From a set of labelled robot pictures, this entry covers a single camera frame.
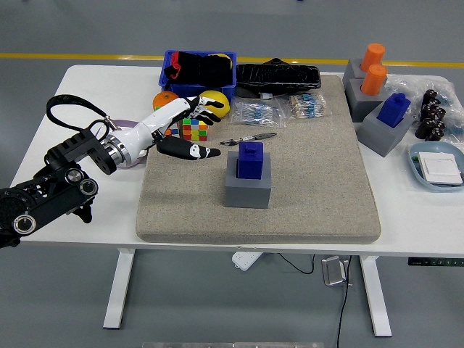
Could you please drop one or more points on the yellow item in bin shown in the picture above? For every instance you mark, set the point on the yellow item in bin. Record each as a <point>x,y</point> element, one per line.
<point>221,55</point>

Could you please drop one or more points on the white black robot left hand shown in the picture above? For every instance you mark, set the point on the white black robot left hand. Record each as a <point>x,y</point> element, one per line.
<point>145,130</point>

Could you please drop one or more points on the light blue tray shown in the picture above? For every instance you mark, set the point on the light blue tray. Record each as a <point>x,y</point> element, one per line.
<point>435,146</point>

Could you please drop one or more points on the orange fruit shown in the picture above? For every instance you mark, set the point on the orange fruit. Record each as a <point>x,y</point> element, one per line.
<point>163,99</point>

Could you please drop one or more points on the small white connector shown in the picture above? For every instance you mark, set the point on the small white connector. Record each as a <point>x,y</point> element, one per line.
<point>266,96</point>

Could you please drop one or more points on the orange cylindrical seal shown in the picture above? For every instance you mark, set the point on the orange cylindrical seal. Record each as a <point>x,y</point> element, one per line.
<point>373,79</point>
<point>373,54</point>

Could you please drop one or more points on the yellow lemon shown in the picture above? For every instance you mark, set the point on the yellow lemon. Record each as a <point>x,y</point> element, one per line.
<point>214,95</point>

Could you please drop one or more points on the white power strip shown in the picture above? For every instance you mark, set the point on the white power strip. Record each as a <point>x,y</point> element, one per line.
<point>244,260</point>

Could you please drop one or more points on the grey-brown mat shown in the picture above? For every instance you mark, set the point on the grey-brown mat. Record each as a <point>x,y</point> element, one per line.
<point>308,181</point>

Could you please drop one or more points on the black silver pocket tool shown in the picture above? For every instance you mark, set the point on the black silver pocket tool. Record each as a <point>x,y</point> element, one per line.
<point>261,136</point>

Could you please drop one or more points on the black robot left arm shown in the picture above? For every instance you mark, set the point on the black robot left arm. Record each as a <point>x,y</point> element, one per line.
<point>54,195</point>

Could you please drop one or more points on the clear bag of mixed resistors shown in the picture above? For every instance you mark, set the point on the clear bag of mixed resistors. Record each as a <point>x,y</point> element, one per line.
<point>308,105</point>

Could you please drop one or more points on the blue square seal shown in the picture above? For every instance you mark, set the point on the blue square seal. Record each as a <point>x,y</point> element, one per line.
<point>250,163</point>
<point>393,110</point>

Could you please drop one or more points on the clear bag of blue resistors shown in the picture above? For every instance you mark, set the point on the clear bag of blue resistors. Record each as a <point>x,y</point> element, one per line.
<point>253,112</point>

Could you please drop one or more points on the blue plastic bin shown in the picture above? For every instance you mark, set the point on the blue plastic bin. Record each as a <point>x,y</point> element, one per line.
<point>195,92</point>

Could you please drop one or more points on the purple tray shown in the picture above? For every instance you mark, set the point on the purple tray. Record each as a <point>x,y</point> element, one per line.
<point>125,124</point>

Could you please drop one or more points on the grey seal holder block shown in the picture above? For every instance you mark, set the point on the grey seal holder block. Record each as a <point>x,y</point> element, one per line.
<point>246,195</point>
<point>351,72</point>
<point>377,136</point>
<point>359,105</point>

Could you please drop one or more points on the white wall switch panel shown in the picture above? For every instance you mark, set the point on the white wall switch panel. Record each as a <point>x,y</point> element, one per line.
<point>440,166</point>

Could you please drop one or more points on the black cloth with red trim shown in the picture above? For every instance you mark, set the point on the black cloth with red trim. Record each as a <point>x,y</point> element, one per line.
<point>203,70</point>

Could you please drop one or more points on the silver metal foot pedal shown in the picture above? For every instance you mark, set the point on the silver metal foot pedal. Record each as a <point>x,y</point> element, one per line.
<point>333,272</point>

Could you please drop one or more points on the clear plastic bag of parts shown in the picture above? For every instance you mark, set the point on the clear plastic bag of parts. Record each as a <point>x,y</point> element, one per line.
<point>402,85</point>

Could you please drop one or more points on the black table control panel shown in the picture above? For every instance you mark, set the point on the black table control panel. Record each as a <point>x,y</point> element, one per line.
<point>435,261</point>

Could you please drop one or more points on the dark brown capacitor cylinder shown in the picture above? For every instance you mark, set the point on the dark brown capacitor cylinder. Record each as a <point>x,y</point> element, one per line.
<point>427,110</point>
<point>423,127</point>
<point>430,97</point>
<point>439,113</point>
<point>436,132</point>

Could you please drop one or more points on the white table leg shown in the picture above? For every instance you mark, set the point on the white table leg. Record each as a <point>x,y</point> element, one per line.
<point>375,297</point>
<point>119,290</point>

